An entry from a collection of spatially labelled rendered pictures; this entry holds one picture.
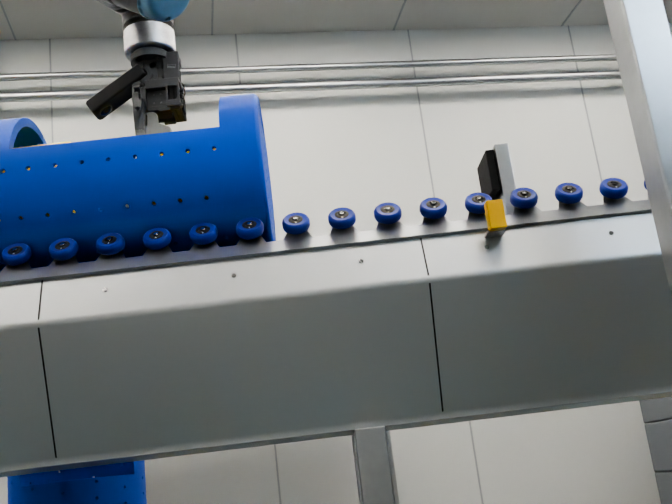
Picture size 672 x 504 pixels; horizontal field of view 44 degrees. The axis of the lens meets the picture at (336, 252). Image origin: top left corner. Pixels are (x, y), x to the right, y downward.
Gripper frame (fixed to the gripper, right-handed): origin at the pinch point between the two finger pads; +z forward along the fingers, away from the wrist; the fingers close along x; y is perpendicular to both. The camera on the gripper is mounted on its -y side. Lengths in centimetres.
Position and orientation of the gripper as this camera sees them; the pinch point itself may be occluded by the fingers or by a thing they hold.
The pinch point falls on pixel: (145, 163)
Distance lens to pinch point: 147.6
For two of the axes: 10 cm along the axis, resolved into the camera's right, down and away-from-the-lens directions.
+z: 1.2, 9.6, -2.6
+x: -0.1, 2.6, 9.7
